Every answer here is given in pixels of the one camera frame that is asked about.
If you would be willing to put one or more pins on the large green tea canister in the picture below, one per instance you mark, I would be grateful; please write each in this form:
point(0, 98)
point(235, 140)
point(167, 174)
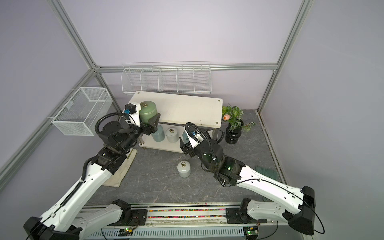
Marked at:
point(147, 111)

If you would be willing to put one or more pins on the white wire wall rack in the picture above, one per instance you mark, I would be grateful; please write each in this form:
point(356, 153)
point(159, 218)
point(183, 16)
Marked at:
point(167, 77)

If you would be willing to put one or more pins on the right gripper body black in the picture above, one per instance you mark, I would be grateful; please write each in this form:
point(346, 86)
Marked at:
point(192, 152)

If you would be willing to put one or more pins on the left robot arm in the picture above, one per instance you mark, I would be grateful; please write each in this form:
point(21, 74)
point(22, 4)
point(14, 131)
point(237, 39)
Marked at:
point(87, 180)

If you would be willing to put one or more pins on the small blue tea canister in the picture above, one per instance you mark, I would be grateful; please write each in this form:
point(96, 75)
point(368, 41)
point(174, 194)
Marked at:
point(185, 137)

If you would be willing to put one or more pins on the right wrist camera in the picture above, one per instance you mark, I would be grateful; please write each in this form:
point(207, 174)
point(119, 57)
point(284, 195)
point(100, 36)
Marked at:
point(195, 139)

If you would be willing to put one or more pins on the white two-tier shelf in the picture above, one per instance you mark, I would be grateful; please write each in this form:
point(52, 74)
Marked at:
point(176, 110)

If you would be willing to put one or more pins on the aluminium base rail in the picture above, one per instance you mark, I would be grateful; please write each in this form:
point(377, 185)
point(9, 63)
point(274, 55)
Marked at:
point(250, 220)

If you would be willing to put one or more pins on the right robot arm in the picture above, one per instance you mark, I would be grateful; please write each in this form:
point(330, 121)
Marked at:
point(295, 206)

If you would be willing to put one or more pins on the cream green glove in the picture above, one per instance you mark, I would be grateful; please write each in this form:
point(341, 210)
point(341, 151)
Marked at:
point(116, 179)

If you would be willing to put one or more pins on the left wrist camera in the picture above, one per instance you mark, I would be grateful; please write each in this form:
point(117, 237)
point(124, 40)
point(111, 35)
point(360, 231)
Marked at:
point(132, 113)

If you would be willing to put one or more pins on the small white tea canister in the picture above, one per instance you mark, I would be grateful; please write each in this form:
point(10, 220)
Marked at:
point(172, 135)

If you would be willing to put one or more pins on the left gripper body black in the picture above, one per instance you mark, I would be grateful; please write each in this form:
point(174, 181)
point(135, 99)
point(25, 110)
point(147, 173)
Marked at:
point(145, 129)

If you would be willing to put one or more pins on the white mesh basket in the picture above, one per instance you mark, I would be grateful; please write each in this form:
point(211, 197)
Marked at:
point(80, 113)

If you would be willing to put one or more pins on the small blue-grey canister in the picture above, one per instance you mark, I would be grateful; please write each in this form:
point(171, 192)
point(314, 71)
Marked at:
point(159, 135)

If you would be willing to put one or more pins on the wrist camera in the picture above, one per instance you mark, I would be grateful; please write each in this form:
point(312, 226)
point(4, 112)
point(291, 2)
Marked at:
point(132, 113)
point(195, 139)

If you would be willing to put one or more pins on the potted green plant black vase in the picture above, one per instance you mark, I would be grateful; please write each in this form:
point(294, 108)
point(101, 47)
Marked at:
point(233, 115)

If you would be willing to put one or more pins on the large white tea canister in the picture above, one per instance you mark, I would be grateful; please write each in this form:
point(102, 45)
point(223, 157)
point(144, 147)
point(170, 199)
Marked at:
point(184, 169)

